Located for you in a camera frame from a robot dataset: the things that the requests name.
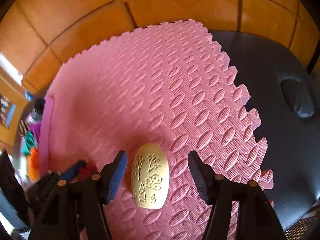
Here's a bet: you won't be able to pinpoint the red foam puzzle piece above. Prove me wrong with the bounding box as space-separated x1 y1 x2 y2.
79 164 98 178

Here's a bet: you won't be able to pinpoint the cream carved egg-shaped case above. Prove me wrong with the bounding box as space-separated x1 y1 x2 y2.
131 142 171 210

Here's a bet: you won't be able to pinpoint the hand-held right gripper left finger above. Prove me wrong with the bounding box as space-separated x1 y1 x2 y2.
27 150 128 240

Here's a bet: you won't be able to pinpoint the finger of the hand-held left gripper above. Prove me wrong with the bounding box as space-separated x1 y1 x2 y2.
37 159 87 188

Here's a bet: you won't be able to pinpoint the pink cardboard box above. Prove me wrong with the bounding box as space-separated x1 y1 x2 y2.
15 96 55 180

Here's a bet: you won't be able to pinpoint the black ribbed cylinder cap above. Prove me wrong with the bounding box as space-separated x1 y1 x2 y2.
34 97 46 117

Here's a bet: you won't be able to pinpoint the brown woven mesh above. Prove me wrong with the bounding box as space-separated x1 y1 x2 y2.
285 216 318 240

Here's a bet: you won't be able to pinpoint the wooden wardrobe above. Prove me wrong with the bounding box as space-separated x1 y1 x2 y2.
0 0 320 93

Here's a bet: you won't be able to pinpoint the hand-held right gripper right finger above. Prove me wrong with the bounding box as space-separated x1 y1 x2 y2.
187 150 285 240

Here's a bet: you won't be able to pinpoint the pink foam puzzle mat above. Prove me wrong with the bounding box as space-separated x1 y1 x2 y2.
37 19 274 240

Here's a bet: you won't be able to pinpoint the teal plastic toy piece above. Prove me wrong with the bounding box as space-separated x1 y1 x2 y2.
22 131 35 155

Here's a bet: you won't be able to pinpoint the orange linked snap cubes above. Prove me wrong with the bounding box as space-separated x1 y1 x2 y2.
27 147 40 180

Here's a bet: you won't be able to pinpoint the wooden glass-door cabinet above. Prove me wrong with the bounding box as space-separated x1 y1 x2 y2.
0 52 30 148

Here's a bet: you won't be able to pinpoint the purple plastic cup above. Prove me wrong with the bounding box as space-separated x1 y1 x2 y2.
29 115 42 140

